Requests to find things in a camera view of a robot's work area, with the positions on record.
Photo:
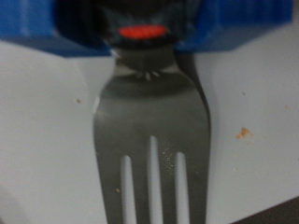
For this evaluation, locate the metal spatula with blue block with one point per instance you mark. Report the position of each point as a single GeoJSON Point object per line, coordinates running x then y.
{"type": "Point", "coordinates": [149, 115]}

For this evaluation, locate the silver toaster oven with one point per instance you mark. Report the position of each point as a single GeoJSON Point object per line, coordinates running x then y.
{"type": "Point", "coordinates": [46, 124]}

